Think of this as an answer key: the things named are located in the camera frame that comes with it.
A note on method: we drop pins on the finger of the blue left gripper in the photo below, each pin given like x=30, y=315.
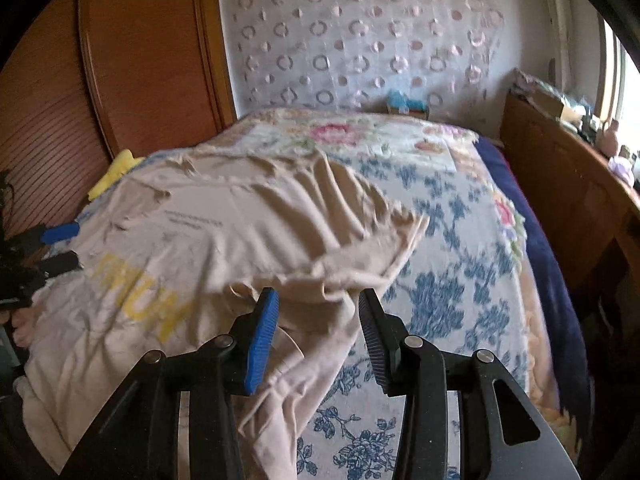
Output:
x=55, y=234

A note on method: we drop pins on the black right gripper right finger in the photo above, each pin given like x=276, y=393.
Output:
x=383, y=334

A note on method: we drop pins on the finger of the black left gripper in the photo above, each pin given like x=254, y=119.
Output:
x=59, y=264

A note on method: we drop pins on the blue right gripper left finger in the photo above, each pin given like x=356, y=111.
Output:
x=261, y=328

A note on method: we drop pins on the beige printed t-shirt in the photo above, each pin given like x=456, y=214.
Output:
x=182, y=247

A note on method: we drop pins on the person's left hand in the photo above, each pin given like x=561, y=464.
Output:
x=23, y=322

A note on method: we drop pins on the blue floral bedspread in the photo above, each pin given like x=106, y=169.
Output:
x=467, y=286

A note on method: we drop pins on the yellow plush toy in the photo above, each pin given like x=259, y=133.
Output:
x=121, y=164

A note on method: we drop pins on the dark blue blanket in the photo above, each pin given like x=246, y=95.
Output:
x=568, y=349

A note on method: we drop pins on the wooden sliding wardrobe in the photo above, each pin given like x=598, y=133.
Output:
x=92, y=78

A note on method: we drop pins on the teal item in box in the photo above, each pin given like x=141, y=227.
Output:
x=398, y=103

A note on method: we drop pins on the long wooden sideboard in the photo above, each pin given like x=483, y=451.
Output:
x=591, y=219

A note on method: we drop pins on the cardboard box on sideboard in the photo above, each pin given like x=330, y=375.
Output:
x=547, y=103

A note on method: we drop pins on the pink ceramic figurine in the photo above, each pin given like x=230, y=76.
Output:
x=607, y=141

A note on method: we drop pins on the sheer circle-patterned curtain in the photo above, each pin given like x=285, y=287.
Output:
x=352, y=54

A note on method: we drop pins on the window with wooden frame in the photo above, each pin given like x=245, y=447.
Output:
x=618, y=92

